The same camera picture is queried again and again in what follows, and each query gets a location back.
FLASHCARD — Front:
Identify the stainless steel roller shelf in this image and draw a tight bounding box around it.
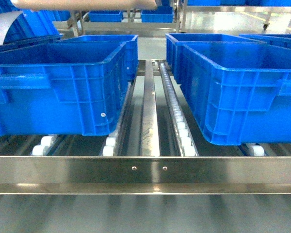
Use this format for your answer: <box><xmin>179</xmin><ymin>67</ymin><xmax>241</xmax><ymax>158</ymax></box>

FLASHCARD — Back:
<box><xmin>0</xmin><ymin>4</ymin><xmax>291</xmax><ymax>197</ymax></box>

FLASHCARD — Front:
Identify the blue crate front left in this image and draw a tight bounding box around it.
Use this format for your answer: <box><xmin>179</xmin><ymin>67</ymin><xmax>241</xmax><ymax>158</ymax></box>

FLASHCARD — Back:
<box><xmin>0</xmin><ymin>43</ymin><xmax>128</xmax><ymax>136</ymax></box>

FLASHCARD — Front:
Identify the blue crate rear left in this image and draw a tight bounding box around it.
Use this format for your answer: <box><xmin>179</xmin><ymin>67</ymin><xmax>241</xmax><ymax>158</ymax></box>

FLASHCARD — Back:
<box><xmin>60</xmin><ymin>34</ymin><xmax>139</xmax><ymax>82</ymax></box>

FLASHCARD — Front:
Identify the blue crate front right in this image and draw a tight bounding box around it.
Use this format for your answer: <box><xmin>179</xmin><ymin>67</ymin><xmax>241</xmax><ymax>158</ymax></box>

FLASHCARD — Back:
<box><xmin>180</xmin><ymin>43</ymin><xmax>291</xmax><ymax>146</ymax></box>

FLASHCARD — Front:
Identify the blue crate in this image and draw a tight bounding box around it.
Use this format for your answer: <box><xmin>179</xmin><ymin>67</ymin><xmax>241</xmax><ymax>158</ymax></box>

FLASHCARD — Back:
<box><xmin>180</xmin><ymin>43</ymin><xmax>291</xmax><ymax>146</ymax></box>
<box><xmin>0</xmin><ymin>43</ymin><xmax>128</xmax><ymax>136</ymax></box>
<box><xmin>60</xmin><ymin>34</ymin><xmax>139</xmax><ymax>82</ymax></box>
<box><xmin>165</xmin><ymin>33</ymin><xmax>265</xmax><ymax>84</ymax></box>

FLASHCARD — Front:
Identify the blue crate rear right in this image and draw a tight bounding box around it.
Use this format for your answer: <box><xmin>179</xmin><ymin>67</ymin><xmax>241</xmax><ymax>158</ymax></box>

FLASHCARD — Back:
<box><xmin>165</xmin><ymin>33</ymin><xmax>265</xmax><ymax>84</ymax></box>

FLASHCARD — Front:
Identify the beige plastic dustpan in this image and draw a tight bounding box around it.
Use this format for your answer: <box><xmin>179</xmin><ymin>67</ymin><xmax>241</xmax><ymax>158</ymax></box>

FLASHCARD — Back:
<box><xmin>11</xmin><ymin>0</ymin><xmax>162</xmax><ymax>11</ymax></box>

